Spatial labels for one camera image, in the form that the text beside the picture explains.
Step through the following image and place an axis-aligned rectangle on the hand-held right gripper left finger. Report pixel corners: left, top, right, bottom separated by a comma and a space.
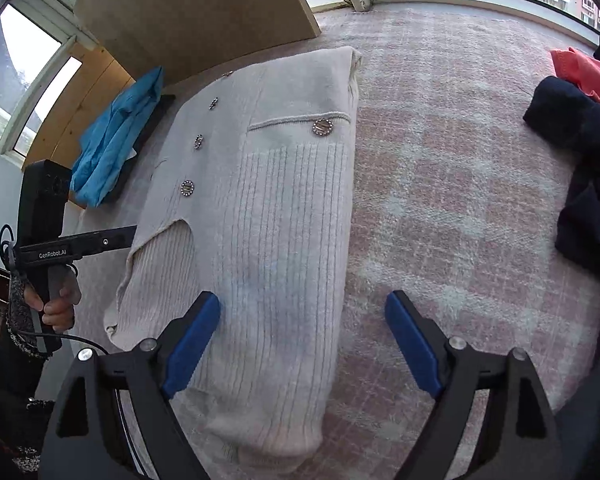
39, 290, 222, 480

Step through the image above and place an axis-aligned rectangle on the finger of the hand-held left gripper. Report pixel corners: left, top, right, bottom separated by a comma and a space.
97, 225, 139, 253

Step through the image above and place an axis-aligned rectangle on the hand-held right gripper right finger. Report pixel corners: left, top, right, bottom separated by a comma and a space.
385, 290, 566, 480

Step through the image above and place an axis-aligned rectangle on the cream ribbed cardigan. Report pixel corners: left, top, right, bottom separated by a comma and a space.
102, 46, 363, 476

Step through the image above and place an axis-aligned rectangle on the person's left forearm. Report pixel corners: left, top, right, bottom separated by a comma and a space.
0, 270, 48, 411

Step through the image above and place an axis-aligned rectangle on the person's left hand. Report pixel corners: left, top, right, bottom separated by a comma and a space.
22, 270, 83, 333

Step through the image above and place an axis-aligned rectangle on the blue striped folded garment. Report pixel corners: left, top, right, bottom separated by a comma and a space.
70, 66, 165, 209

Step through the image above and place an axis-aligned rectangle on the pine plank panel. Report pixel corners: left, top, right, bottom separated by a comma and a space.
22, 42, 136, 171

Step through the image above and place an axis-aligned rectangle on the black folded garment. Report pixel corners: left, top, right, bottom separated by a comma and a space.
100, 94, 177, 206

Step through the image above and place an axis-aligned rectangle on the pink plaid blanket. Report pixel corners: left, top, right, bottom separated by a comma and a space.
62, 2, 600, 480

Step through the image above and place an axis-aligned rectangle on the person's black tweed jacket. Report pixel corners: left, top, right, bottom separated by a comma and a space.
0, 395, 56, 480

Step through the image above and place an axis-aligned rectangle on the light plywood board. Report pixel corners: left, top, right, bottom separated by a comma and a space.
72, 0, 322, 86

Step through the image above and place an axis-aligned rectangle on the navy garment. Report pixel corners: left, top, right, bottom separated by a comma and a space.
522, 76, 600, 281

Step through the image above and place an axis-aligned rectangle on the pink garment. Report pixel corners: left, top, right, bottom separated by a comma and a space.
550, 47, 600, 121

